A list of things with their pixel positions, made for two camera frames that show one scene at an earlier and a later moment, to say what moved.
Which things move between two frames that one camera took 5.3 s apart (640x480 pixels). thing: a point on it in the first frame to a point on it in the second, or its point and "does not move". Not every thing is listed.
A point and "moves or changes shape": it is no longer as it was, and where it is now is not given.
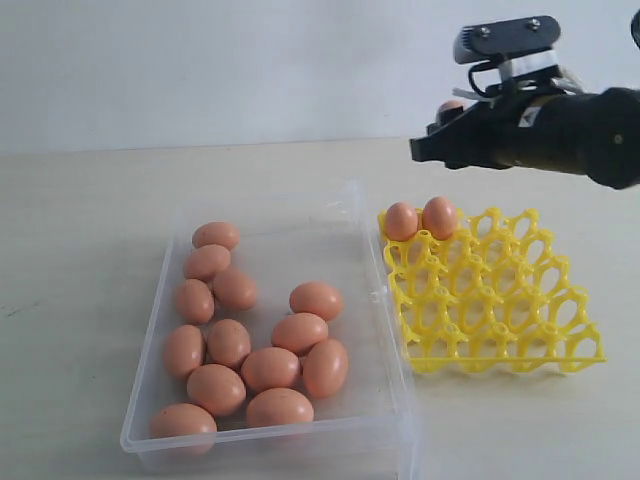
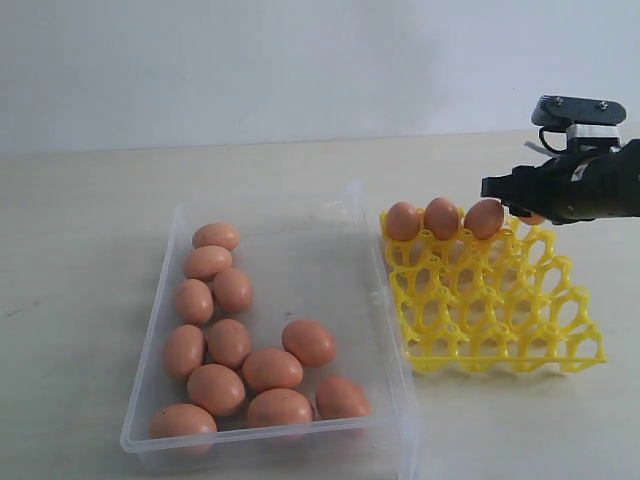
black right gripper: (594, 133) to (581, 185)
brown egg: (317, 298) to (532, 219)
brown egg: (182, 351) does not move
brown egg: (450, 105) to (484, 218)
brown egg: (234, 290) does not move
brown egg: (194, 302) does not move
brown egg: (440, 217) does not move
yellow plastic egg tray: (495, 295) does not move
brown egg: (325, 368) to (339, 398)
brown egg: (216, 233) does not move
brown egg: (401, 221) does not move
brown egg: (298, 331) moves or changes shape
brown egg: (278, 406) does not move
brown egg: (228, 343) does not move
